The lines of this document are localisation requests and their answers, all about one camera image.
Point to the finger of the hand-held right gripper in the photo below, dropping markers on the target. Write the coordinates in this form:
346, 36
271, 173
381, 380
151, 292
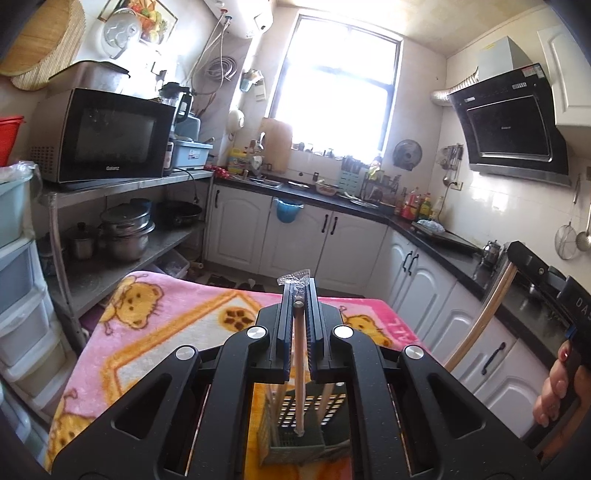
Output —
526, 258

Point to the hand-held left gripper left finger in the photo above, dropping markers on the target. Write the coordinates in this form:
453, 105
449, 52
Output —
286, 332

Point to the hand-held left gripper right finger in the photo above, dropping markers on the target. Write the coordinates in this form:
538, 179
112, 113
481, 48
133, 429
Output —
316, 332

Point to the wooden chopsticks pair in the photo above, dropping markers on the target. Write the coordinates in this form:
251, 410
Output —
299, 369
480, 318
327, 398

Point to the dark green utensil basket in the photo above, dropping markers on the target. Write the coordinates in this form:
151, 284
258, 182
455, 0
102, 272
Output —
295, 445

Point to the person's right hand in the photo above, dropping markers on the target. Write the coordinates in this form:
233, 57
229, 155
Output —
551, 392

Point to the glass teapot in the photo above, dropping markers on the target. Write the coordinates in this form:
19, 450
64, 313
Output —
492, 254

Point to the steel mesh strainer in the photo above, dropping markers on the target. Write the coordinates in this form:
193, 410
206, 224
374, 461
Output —
565, 242

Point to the steel ladle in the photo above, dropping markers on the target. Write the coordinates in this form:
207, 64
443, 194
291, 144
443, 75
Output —
583, 240

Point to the white lower kitchen cabinets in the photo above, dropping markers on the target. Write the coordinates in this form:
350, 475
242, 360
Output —
295, 244

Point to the black kitchen countertop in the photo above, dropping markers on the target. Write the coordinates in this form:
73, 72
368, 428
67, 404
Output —
429, 240

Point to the blue hanging bin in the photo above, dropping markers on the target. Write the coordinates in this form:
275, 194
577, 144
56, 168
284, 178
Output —
288, 212

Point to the group of sauce bottles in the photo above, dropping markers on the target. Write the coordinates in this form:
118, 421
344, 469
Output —
418, 205

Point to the hanging utensil rack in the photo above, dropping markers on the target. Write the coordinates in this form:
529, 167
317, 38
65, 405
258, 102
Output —
452, 159

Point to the pink printed blanket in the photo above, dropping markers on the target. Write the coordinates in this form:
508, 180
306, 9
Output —
161, 323

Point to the black range hood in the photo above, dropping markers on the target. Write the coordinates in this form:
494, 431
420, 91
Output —
508, 129

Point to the pale green knife block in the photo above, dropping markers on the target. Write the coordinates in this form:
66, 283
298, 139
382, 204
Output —
352, 177

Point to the black wok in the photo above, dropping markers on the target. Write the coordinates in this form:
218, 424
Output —
180, 213

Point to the stacked stainless steel pots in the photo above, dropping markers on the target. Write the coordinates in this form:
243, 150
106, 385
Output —
127, 235

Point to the wooden cutting board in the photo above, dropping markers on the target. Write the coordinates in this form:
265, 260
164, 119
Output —
277, 145

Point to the white upper cabinet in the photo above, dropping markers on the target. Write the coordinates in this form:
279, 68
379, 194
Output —
570, 74

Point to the grey-blue plastic box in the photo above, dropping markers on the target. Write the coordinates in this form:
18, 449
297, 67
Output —
191, 154

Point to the steel shelf rack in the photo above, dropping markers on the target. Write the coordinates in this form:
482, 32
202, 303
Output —
124, 184

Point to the small steel pot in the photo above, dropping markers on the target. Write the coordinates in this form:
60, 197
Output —
83, 242

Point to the kitchen window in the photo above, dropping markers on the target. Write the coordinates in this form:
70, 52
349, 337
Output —
332, 87

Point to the black blender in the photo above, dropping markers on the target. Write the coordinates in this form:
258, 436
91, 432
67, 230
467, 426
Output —
175, 106

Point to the black microwave oven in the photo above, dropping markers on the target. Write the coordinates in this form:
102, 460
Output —
106, 134

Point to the grey-blue plastic drawer unit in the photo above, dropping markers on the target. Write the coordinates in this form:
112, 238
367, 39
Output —
21, 277

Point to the white water heater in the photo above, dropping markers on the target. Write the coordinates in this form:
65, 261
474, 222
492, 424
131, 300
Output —
240, 16

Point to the red plastic basin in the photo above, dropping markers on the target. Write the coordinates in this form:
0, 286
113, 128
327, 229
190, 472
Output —
9, 138

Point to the fruit picture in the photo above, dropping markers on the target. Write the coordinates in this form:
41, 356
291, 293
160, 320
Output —
154, 18

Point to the steel pot lid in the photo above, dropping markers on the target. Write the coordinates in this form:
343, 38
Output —
122, 32

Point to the round bamboo tray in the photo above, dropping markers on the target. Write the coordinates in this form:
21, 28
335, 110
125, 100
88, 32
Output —
37, 37

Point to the aluminium exhaust duct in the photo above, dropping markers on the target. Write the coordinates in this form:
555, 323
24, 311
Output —
452, 90

